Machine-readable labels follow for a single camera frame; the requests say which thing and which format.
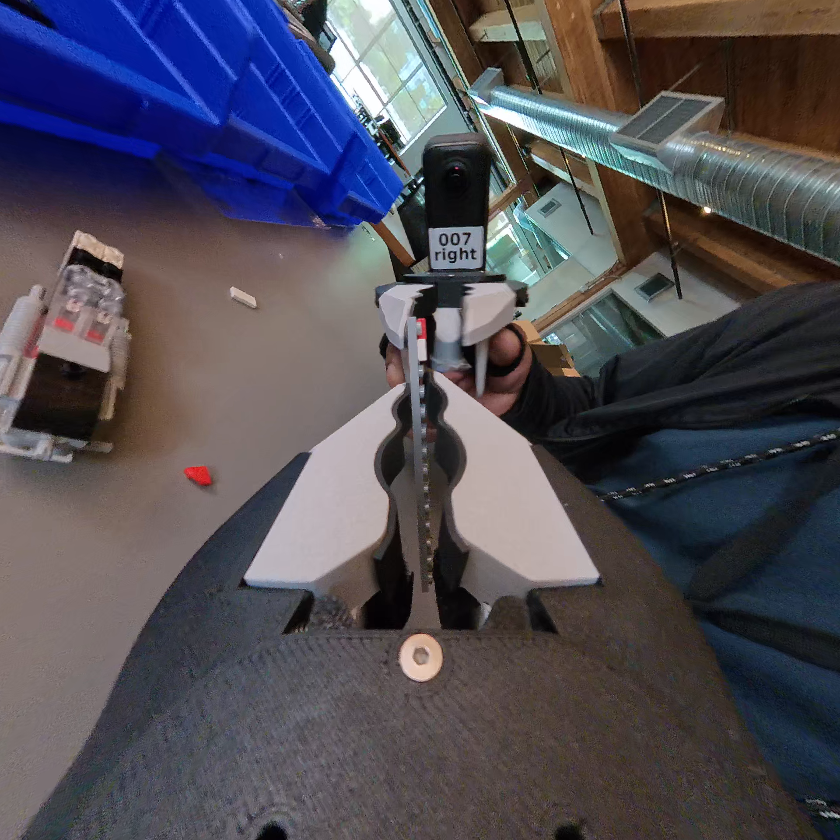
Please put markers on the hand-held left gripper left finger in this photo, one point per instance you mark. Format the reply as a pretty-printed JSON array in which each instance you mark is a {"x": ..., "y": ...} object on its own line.
[{"x": 328, "y": 512}]

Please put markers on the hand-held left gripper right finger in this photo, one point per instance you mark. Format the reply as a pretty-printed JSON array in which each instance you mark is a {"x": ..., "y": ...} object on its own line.
[{"x": 518, "y": 518}]

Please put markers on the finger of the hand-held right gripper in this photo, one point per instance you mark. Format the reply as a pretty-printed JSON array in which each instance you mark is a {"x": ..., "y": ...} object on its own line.
[
  {"x": 489, "y": 312},
  {"x": 394, "y": 315}
]

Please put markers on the white tile brick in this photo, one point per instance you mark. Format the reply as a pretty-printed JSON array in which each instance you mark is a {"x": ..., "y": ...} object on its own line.
[
  {"x": 243, "y": 297},
  {"x": 421, "y": 350}
]

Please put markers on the long grey studded plate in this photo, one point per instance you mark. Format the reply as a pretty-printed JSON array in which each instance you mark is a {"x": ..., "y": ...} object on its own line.
[{"x": 420, "y": 420}]

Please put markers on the person's right forearm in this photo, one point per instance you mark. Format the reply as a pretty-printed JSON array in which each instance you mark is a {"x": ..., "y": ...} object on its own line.
[{"x": 689, "y": 380}]

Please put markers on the grey desk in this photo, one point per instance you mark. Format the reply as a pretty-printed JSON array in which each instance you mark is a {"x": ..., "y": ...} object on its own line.
[{"x": 197, "y": 367}]

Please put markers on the person's right hand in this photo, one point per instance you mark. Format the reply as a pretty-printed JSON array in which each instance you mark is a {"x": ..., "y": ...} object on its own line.
[{"x": 502, "y": 394}]

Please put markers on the cardboard box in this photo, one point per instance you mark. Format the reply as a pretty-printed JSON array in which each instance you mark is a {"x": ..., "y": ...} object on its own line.
[{"x": 558, "y": 358}]

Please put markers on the blue plastic bin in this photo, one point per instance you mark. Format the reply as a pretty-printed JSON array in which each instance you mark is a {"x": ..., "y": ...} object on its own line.
[
  {"x": 98, "y": 52},
  {"x": 354, "y": 170},
  {"x": 275, "y": 98}
]

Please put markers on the large window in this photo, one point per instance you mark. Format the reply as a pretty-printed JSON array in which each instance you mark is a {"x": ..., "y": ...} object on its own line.
[{"x": 387, "y": 59}]

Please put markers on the black white brick vehicle model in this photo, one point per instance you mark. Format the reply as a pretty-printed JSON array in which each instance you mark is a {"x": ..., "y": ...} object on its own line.
[{"x": 59, "y": 400}]

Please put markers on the wooden ceiling beam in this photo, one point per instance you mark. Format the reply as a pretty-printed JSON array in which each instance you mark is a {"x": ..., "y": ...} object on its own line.
[{"x": 722, "y": 16}]

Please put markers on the person's blue jacket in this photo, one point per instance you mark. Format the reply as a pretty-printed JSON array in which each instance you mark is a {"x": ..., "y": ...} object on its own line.
[{"x": 787, "y": 722}]

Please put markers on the white wall vent grille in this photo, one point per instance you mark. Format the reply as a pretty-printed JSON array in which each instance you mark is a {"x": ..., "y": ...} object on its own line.
[{"x": 655, "y": 286}]

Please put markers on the duct vent grille box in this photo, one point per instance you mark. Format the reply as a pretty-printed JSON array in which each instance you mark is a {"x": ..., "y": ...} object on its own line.
[{"x": 669, "y": 124}]

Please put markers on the silver ventilation duct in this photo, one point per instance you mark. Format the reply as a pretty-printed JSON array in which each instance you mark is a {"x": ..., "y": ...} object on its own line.
[{"x": 774, "y": 184}]

